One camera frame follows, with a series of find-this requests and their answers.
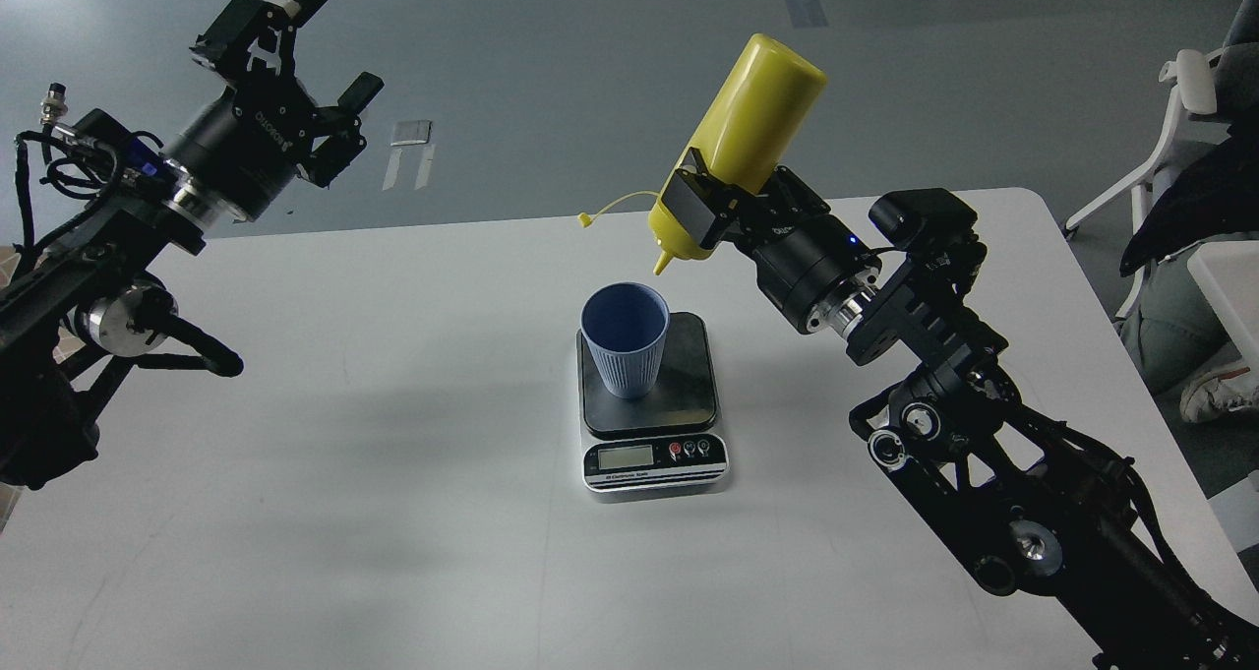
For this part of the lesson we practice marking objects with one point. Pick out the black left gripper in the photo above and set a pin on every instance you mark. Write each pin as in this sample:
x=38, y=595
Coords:
x=252, y=140

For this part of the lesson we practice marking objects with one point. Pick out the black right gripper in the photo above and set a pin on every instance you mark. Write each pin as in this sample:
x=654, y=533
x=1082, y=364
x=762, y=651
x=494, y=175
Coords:
x=803, y=254

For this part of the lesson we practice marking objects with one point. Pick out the yellow squeeze bottle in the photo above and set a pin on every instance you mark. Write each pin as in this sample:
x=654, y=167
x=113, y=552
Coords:
x=755, y=115

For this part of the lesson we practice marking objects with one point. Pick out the blue ribbed cup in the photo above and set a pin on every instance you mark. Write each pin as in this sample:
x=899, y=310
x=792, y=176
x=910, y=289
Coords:
x=624, y=326

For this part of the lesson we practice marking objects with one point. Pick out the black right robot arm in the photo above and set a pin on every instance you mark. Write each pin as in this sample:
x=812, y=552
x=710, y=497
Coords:
x=1023, y=502

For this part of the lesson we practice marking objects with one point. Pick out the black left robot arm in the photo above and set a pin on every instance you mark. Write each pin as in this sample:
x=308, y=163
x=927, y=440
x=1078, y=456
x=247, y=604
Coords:
x=99, y=202

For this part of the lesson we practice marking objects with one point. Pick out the digital kitchen scale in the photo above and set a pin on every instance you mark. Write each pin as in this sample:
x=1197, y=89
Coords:
x=667, y=441

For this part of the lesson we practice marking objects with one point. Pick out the grey floor plate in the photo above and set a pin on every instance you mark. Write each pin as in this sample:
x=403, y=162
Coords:
x=410, y=133

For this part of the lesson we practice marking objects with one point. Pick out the beige checkered cloth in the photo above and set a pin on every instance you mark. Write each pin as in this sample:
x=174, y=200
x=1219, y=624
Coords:
x=10, y=495

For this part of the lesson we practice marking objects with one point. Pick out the white office chair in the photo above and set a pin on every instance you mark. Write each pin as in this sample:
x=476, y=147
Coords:
x=1204, y=87

